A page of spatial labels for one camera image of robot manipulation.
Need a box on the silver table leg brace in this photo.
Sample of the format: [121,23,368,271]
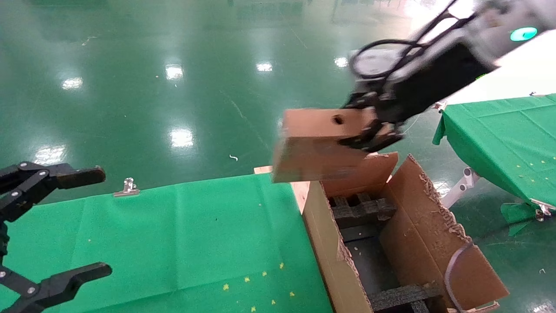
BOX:
[440,167,481,210]

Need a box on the small brown cardboard box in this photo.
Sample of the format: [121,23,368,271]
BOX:
[271,107,379,183]

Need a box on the large open cardboard carton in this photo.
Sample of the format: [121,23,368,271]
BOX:
[301,152,510,313]

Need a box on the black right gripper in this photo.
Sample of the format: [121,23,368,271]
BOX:
[339,43,496,153]

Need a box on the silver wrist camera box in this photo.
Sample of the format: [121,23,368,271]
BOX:
[353,43,415,81]

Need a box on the black camera cable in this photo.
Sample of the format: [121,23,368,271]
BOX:
[348,0,478,82]

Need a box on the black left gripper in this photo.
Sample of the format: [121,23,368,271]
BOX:
[0,161,113,313]

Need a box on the large green table cloth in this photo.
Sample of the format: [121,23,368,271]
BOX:
[0,173,334,313]

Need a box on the green cloth with yellow specks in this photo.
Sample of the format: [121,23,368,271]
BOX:
[432,93,556,238]

